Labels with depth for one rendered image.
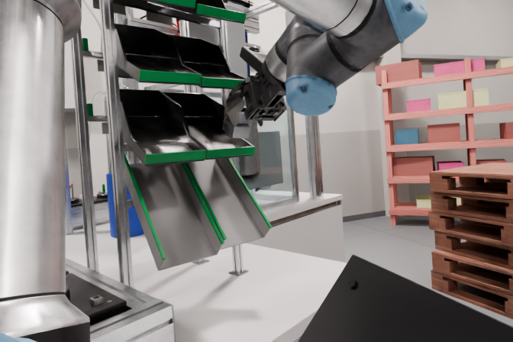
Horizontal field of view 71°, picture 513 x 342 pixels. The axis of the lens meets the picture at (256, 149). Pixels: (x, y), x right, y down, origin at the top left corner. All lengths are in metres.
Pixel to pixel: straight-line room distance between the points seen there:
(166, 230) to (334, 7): 0.55
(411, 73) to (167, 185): 4.56
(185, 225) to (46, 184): 0.54
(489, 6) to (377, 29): 7.36
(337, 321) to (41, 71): 0.32
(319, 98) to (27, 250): 0.40
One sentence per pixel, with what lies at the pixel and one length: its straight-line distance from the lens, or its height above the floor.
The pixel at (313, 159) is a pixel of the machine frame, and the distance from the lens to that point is 2.17.
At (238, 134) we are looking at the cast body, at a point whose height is 1.24.
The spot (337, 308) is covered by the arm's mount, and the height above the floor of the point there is 1.07.
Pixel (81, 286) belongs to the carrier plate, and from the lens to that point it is 0.80.
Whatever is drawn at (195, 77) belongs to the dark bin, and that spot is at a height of 1.36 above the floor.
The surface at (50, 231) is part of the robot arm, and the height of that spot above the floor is 1.16.
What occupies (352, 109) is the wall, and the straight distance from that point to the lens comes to 5.50.
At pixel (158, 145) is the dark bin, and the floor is 1.23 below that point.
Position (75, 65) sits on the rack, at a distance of 0.98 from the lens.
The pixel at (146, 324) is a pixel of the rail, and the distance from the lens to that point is 0.64.
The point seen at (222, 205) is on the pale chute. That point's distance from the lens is 0.90.
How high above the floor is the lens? 1.22
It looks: 1 degrees down
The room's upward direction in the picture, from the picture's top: 4 degrees counter-clockwise
